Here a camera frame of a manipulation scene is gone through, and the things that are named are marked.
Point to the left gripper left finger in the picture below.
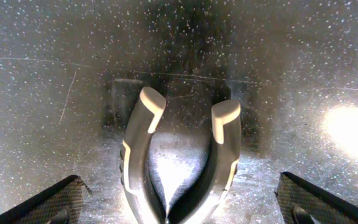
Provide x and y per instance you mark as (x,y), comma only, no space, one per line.
(54,203)

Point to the pliers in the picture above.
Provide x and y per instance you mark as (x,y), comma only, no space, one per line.
(135,149)

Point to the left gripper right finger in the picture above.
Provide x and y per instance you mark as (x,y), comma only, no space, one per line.
(315,205)

